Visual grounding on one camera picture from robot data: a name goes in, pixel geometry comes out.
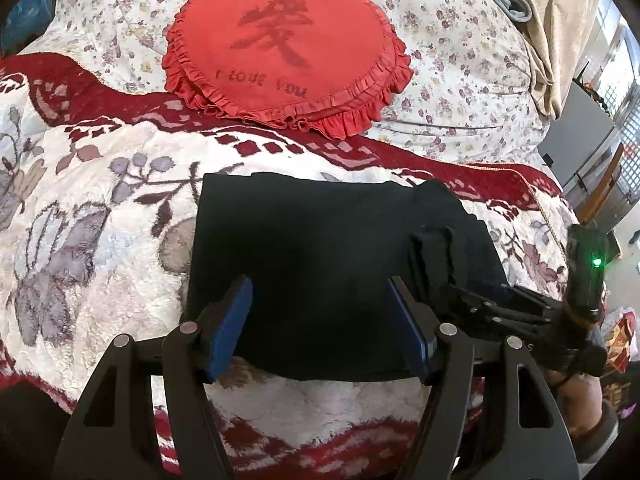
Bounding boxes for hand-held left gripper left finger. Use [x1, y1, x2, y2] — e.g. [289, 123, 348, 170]
[51, 275, 255, 480]

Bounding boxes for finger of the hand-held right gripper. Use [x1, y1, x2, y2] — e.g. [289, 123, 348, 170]
[450, 310, 561, 343]
[409, 230, 563, 317]

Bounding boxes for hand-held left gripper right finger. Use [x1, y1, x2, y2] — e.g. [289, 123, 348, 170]
[386, 275, 582, 480]

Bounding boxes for black pants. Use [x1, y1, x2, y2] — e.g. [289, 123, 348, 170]
[186, 171, 517, 384]

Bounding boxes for person's right forearm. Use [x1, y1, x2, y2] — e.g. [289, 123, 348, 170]
[570, 392, 623, 466]

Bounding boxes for person's right hand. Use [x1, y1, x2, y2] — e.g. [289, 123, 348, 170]
[547, 372, 603, 438]

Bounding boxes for colourful patterned cloth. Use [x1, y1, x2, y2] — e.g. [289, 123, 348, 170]
[602, 307, 638, 376]

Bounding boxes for grey cabinet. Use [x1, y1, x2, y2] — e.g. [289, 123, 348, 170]
[540, 80, 619, 192]

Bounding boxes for red and white fleece blanket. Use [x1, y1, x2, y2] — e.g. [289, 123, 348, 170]
[0, 52, 581, 480]

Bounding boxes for metal window grille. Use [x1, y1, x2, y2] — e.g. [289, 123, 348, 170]
[595, 0, 640, 128]

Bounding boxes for beige curtain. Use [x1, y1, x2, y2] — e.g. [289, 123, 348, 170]
[460, 0, 609, 122]

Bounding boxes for red heart-shaped ruffled pillow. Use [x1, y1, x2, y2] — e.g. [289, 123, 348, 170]
[162, 0, 414, 141]

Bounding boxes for blue plastic bag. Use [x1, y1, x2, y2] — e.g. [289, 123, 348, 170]
[0, 0, 57, 56]

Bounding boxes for wooden furniture frame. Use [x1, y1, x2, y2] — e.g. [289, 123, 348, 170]
[574, 141, 627, 227]

